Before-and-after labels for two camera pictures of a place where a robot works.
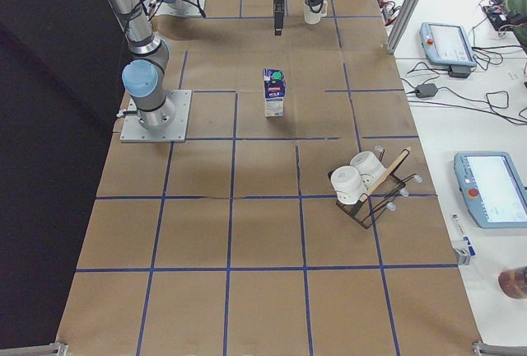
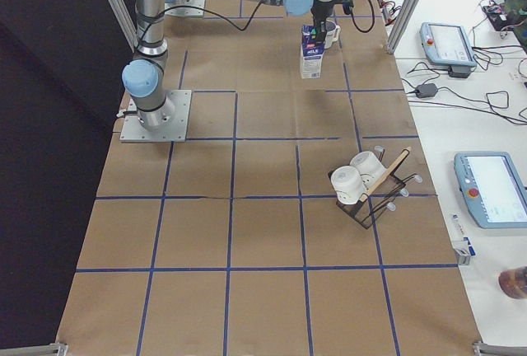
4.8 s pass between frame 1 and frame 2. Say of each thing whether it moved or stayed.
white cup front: stayed
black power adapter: stayed
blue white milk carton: moved
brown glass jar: stayed
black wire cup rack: stayed
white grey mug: moved
